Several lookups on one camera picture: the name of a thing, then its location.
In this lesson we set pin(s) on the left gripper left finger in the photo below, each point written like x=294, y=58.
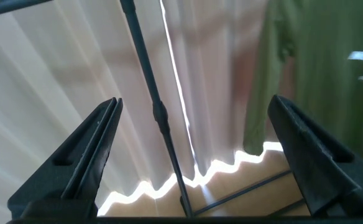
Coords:
x=76, y=171

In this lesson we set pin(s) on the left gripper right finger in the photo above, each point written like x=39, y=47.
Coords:
x=318, y=161

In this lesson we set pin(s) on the green long-sleeved shirt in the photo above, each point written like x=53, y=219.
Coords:
x=324, y=109

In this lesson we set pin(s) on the black clothes rack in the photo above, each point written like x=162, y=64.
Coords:
x=144, y=62

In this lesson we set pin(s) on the beige curtain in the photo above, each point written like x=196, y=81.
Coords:
x=60, y=77

